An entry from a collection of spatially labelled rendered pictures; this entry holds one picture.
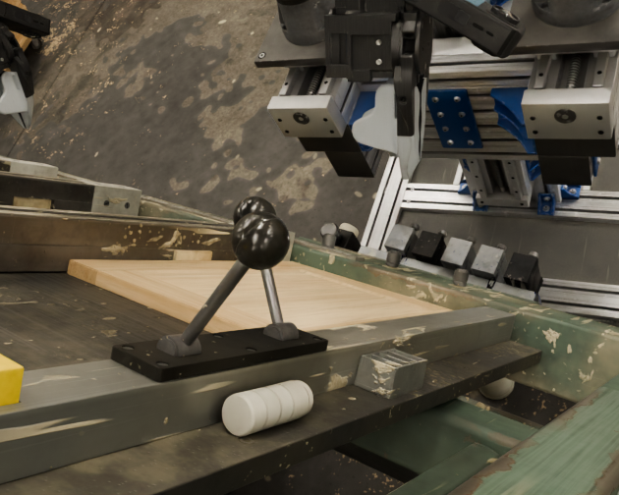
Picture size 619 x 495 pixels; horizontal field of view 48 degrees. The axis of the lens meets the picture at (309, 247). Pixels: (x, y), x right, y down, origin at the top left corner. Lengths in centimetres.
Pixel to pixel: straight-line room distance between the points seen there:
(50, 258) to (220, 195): 191
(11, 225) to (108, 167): 242
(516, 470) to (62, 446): 25
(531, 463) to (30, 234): 64
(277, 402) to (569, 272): 147
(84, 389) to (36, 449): 4
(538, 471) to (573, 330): 65
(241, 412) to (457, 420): 34
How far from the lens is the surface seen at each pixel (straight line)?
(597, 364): 107
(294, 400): 52
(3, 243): 87
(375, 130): 63
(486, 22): 59
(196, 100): 324
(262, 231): 43
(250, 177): 276
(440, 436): 78
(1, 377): 39
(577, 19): 123
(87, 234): 93
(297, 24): 139
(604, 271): 191
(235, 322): 73
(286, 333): 57
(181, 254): 105
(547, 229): 199
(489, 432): 77
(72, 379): 44
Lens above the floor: 187
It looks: 50 degrees down
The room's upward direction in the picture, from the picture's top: 36 degrees counter-clockwise
